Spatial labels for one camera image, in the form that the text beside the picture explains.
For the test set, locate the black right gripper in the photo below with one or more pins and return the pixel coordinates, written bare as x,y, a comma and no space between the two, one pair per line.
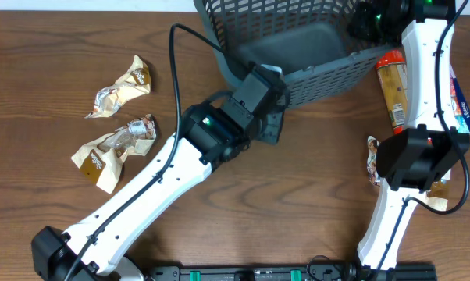
359,28

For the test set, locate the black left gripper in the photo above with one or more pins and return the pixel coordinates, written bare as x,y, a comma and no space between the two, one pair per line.
277,118

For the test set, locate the orange capped snack tube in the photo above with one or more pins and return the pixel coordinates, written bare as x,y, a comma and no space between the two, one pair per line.
392,73

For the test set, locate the grey plastic basket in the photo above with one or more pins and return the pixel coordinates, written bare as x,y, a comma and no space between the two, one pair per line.
307,39

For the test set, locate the tissue pack multipack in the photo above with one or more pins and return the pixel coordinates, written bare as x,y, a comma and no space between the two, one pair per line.
459,104

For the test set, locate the beige nut snack bag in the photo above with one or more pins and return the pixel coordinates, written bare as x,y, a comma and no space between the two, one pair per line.
438,195

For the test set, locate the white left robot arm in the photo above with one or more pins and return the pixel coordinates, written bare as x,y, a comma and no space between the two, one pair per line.
95,248

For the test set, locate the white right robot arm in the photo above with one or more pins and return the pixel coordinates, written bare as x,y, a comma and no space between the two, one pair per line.
430,144

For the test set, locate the crumpled beige snack bag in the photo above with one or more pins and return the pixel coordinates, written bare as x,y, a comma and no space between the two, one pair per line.
136,81

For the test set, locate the beige brown nut bag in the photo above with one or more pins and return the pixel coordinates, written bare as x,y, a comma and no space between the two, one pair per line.
101,160

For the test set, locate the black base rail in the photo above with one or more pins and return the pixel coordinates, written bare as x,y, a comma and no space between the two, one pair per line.
326,271

